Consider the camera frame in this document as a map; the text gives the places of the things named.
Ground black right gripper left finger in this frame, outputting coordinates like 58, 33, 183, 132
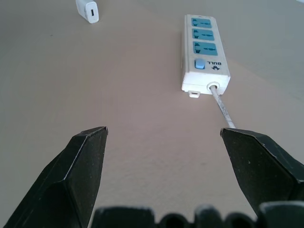
2, 126, 109, 228

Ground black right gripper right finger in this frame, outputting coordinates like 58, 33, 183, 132
220, 127, 304, 217

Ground white power strip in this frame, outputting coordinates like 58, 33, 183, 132
180, 14, 231, 99

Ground white USB charger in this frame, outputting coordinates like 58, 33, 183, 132
75, 0, 100, 25

